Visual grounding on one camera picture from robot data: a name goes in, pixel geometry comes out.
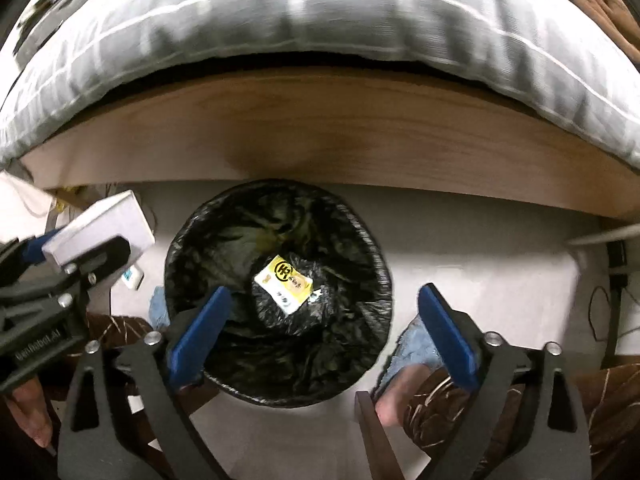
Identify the person's right leg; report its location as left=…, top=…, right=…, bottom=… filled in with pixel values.
left=402, top=365, right=640, bottom=480

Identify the black cable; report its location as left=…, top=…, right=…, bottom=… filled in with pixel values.
left=588, top=285, right=622, bottom=342

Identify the person's left hand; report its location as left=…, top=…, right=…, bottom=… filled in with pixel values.
left=0, top=375, right=53, bottom=456

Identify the person's left leg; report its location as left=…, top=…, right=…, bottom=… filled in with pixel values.
left=82, top=312, right=156, bottom=361

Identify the trash bin with black bag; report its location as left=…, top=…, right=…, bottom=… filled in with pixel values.
left=164, top=180, right=393, bottom=408

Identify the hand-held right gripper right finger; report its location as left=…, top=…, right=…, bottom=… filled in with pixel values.
left=417, top=282, right=593, bottom=480

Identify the yellow and white packet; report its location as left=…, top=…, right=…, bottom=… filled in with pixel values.
left=250, top=254, right=326, bottom=333

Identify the person's right foot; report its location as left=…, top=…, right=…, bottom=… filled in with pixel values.
left=375, top=365, right=436, bottom=428

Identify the black metal stand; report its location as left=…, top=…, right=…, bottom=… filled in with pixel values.
left=602, top=240, right=631, bottom=366

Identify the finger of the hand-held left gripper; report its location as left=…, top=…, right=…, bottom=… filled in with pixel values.
left=0, top=229, right=63, bottom=288
left=60, top=235, right=133, bottom=306

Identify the blue slipper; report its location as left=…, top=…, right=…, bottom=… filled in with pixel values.
left=372, top=317, right=443, bottom=401
left=149, top=286, right=173, bottom=328

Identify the grey checked bed sheet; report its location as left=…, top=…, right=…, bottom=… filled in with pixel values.
left=0, top=0, right=640, bottom=171

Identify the person's leg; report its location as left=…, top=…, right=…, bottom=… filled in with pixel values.
left=402, top=365, right=640, bottom=480
left=82, top=312, right=156, bottom=361

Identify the white cloth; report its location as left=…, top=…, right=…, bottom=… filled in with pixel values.
left=0, top=170, right=56, bottom=221

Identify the grey metal rod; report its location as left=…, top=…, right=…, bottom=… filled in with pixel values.
left=567, top=225, right=640, bottom=247

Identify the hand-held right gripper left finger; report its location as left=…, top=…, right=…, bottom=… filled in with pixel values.
left=57, top=285, right=233, bottom=480

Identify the wooden bed frame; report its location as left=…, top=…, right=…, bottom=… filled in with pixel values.
left=22, top=67, right=640, bottom=223

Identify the white cardboard box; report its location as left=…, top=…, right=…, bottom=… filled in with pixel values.
left=42, top=190, right=156, bottom=273

